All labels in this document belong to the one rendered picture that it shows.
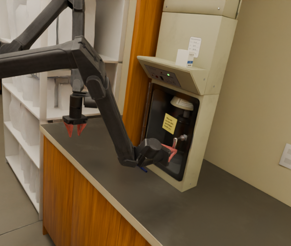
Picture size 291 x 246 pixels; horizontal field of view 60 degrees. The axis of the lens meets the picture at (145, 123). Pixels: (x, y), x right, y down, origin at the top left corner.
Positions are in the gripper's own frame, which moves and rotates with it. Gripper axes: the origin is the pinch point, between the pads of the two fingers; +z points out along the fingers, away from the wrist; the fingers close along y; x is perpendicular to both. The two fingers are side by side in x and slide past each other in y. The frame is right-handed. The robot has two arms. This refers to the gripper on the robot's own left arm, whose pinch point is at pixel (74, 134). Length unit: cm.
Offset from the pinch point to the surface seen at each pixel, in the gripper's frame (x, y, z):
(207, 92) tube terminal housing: -46, 34, -31
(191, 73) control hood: -46, 22, -39
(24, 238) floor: 60, -7, 109
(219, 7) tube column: -45, 32, -63
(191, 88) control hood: -42, 28, -32
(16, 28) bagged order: 140, 14, -40
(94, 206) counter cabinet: -14.2, 5.5, 34.5
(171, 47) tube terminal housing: -24, 33, -46
